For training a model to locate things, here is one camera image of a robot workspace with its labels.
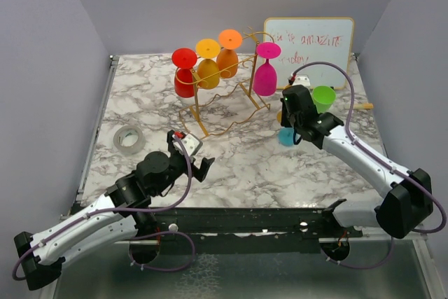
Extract yellow wine glass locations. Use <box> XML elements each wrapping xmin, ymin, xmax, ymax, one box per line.
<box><xmin>276</xmin><ymin>95</ymin><xmax>291</xmax><ymax>127</ymax></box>

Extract magenta wine glass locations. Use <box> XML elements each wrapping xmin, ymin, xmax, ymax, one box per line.
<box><xmin>253</xmin><ymin>42</ymin><xmax>281</xmax><ymax>97</ymax></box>

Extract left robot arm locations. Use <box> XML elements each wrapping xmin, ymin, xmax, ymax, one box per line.
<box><xmin>12</xmin><ymin>130</ymin><xmax>215</xmax><ymax>291</ymax></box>

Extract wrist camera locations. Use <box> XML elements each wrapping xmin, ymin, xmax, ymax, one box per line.
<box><xmin>288</xmin><ymin>74</ymin><xmax>311</xmax><ymax>88</ymax></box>
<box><xmin>172</xmin><ymin>132</ymin><xmax>203</xmax><ymax>158</ymax></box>

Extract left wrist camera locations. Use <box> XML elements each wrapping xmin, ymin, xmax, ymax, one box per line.
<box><xmin>172</xmin><ymin>132</ymin><xmax>203</xmax><ymax>158</ymax></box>

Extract orange wine glass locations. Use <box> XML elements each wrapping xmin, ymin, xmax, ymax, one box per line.
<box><xmin>216</xmin><ymin>29</ymin><xmax>243</xmax><ymax>78</ymax></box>

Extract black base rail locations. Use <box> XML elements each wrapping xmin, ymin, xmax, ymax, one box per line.
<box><xmin>128</xmin><ymin>208</ymin><xmax>362</xmax><ymax>260</ymax></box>

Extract green wine glass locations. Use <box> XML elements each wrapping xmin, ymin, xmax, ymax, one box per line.
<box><xmin>311</xmin><ymin>85</ymin><xmax>336</xmax><ymax>113</ymax></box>

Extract small whiteboard with writing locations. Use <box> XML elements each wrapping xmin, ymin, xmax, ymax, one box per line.
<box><xmin>264</xmin><ymin>18</ymin><xmax>355</xmax><ymax>88</ymax></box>

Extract gold wire glass rack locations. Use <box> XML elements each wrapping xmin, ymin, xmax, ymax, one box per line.
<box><xmin>174</xmin><ymin>30</ymin><xmax>275</xmax><ymax>139</ymax></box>

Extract teal wine glass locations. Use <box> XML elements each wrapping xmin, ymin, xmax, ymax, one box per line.
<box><xmin>277</xmin><ymin>127</ymin><xmax>294</xmax><ymax>147</ymax></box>

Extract red wine glass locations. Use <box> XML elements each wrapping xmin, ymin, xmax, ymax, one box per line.
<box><xmin>171</xmin><ymin>48</ymin><xmax>197</xmax><ymax>98</ymax></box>

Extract whiteboard marker pen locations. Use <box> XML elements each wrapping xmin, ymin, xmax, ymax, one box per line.
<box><xmin>353</xmin><ymin>103</ymin><xmax>374</xmax><ymax>110</ymax></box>

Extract amber wine glass rear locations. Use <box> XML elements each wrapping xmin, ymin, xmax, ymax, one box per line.
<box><xmin>195</xmin><ymin>39</ymin><xmax>221</xmax><ymax>90</ymax></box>

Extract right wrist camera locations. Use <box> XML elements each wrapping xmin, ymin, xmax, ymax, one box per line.
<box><xmin>288</xmin><ymin>74</ymin><xmax>311</xmax><ymax>88</ymax></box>

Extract clear tape roll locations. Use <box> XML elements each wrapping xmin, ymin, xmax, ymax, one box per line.
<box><xmin>113</xmin><ymin>125</ymin><xmax>146</xmax><ymax>155</ymax></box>

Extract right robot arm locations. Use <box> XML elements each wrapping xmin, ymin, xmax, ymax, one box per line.
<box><xmin>281</xmin><ymin>85</ymin><xmax>433</xmax><ymax>239</ymax></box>

